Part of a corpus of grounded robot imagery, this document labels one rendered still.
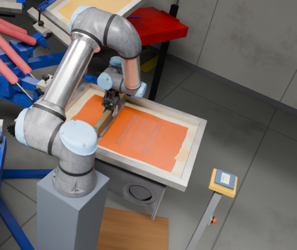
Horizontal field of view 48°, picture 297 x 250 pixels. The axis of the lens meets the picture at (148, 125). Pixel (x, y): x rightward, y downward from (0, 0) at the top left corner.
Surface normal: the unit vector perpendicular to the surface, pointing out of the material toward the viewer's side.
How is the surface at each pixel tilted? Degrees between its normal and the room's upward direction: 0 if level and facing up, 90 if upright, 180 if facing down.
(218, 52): 90
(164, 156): 0
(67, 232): 90
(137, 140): 0
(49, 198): 90
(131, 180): 90
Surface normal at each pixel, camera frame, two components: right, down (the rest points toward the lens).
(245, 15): -0.48, 0.46
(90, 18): -0.04, -0.28
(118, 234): 0.20, -0.77
